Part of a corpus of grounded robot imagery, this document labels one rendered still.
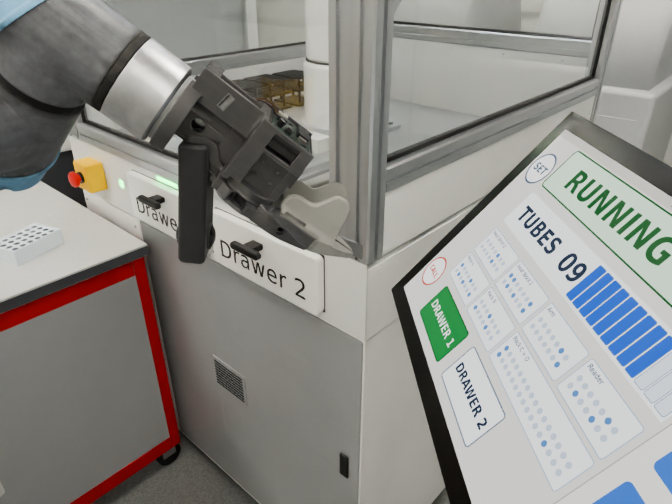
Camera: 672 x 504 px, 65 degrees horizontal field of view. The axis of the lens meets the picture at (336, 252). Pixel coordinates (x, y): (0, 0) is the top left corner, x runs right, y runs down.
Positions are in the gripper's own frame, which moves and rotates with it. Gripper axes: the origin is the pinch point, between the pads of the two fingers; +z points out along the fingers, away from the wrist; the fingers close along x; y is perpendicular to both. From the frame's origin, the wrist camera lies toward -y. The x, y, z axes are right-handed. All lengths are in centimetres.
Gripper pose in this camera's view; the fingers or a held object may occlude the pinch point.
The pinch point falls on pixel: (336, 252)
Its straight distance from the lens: 53.1
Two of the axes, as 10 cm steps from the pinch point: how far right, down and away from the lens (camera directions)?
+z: 7.7, 5.4, 3.5
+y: 6.4, -6.9, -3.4
